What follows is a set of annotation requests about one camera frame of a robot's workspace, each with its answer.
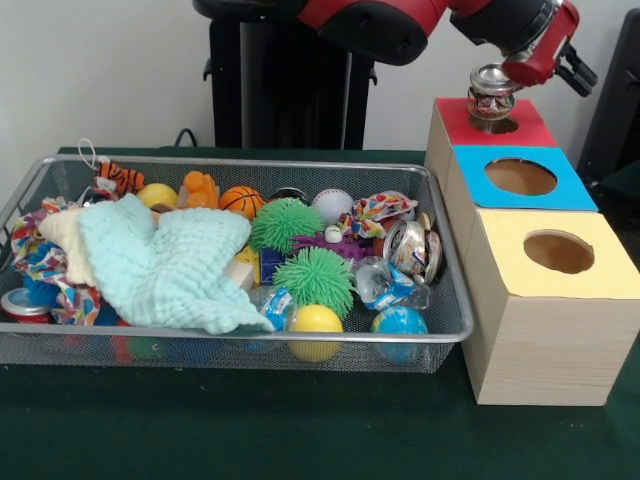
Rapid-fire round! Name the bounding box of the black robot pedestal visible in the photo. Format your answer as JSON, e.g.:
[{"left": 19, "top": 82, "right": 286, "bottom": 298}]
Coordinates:
[{"left": 192, "top": 0, "right": 379, "bottom": 150}]

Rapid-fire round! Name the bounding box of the black flat panel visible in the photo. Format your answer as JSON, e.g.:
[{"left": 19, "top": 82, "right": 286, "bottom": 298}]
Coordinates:
[{"left": 574, "top": 7, "right": 640, "bottom": 174}]

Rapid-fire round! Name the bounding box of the cream cloth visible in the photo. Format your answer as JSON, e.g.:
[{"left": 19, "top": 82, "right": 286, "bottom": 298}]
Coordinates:
[{"left": 38, "top": 207, "right": 96, "bottom": 287}]

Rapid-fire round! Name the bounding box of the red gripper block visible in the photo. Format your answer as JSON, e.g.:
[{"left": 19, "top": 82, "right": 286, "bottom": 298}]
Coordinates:
[{"left": 501, "top": 0, "right": 599, "bottom": 98}]

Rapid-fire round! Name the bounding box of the green spiky ball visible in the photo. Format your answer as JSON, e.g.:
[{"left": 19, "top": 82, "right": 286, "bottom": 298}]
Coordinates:
[
  {"left": 248, "top": 198, "right": 326, "bottom": 254},
  {"left": 272, "top": 247, "right": 357, "bottom": 319}
]

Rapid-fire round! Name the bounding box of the yellow ball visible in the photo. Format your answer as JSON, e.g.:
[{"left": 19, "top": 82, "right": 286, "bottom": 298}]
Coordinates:
[
  {"left": 136, "top": 183, "right": 179, "bottom": 210},
  {"left": 287, "top": 303, "right": 345, "bottom": 364}
]

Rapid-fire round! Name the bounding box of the mint waffle cloth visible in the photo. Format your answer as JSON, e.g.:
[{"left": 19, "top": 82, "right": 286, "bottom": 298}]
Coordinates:
[{"left": 78, "top": 193, "right": 275, "bottom": 335}]

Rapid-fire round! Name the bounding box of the tiger plush toy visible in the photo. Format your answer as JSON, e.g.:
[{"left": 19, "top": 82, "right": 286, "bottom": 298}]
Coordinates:
[{"left": 94, "top": 157, "right": 147, "bottom": 196}]

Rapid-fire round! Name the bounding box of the crushed silver can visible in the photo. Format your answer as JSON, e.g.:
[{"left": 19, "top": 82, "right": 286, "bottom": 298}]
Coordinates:
[
  {"left": 467, "top": 63, "right": 521, "bottom": 134},
  {"left": 382, "top": 219, "right": 445, "bottom": 285}
]

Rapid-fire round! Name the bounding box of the dark green side tablecloth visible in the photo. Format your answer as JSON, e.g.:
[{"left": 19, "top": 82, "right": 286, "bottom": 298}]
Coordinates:
[{"left": 597, "top": 163, "right": 640, "bottom": 201}]

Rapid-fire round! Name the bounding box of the wooden three-hole box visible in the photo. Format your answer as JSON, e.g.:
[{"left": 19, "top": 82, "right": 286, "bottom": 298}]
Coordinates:
[{"left": 424, "top": 98, "right": 640, "bottom": 407}]

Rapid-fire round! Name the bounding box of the small orange basketball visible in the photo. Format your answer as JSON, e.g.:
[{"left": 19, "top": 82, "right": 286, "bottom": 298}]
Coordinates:
[{"left": 218, "top": 186, "right": 265, "bottom": 221}]

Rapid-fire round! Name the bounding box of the shallow mesh bin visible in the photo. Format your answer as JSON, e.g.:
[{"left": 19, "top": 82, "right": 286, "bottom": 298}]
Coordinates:
[{"left": 0, "top": 153, "right": 475, "bottom": 376}]

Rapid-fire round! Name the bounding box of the blue globe ball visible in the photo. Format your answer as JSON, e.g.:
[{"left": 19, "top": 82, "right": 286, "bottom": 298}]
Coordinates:
[{"left": 370, "top": 305, "right": 430, "bottom": 364}]

